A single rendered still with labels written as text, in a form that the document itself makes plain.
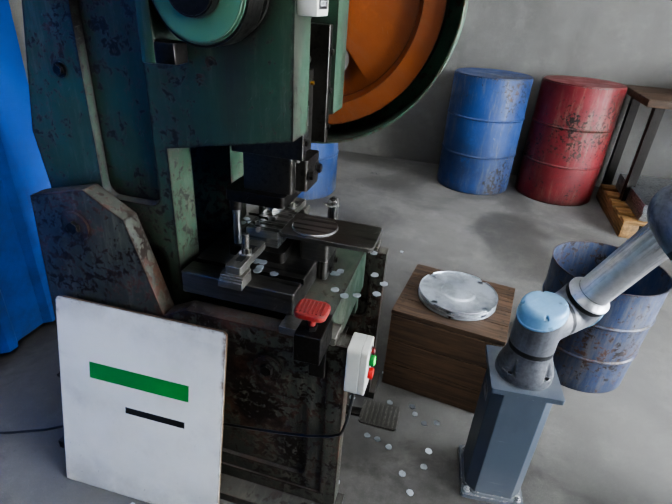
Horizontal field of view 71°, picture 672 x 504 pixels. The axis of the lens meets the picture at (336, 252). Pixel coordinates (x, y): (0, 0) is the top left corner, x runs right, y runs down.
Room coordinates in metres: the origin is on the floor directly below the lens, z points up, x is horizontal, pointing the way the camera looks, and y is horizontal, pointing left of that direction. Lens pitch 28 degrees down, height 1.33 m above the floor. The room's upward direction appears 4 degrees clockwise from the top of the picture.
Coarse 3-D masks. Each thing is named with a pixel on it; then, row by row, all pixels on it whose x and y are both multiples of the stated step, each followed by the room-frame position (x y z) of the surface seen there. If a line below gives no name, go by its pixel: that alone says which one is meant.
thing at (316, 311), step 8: (304, 304) 0.82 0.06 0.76; (312, 304) 0.82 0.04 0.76; (320, 304) 0.82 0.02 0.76; (328, 304) 0.82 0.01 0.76; (296, 312) 0.79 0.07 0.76; (304, 312) 0.79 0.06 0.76; (312, 312) 0.79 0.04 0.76; (320, 312) 0.79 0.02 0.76; (328, 312) 0.80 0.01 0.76; (312, 320) 0.78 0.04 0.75; (320, 320) 0.78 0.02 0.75
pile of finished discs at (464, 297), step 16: (448, 272) 1.65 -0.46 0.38; (432, 288) 1.52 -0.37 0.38; (448, 288) 1.52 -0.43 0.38; (464, 288) 1.53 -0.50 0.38; (480, 288) 1.55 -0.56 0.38; (432, 304) 1.43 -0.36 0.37; (448, 304) 1.42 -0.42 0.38; (464, 304) 1.43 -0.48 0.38; (480, 304) 1.44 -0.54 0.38; (496, 304) 1.44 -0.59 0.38; (464, 320) 1.37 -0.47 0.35
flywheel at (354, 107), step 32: (352, 0) 1.52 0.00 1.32; (384, 0) 1.49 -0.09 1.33; (416, 0) 1.47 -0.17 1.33; (448, 0) 1.46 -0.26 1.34; (352, 32) 1.51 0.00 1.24; (384, 32) 1.49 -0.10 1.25; (416, 32) 1.43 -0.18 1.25; (352, 64) 1.51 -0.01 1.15; (384, 64) 1.49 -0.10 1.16; (416, 64) 1.43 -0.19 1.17; (352, 96) 1.49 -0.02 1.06; (384, 96) 1.45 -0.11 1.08
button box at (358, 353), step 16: (352, 336) 0.89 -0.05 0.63; (368, 336) 0.89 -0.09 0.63; (352, 352) 0.84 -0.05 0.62; (368, 352) 0.84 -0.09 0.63; (352, 368) 0.84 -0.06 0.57; (368, 368) 0.86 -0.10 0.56; (352, 384) 0.84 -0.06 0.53; (352, 400) 0.84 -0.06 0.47; (0, 432) 1.03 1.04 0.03; (16, 432) 1.03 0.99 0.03; (272, 432) 0.89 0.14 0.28; (288, 432) 0.88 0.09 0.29
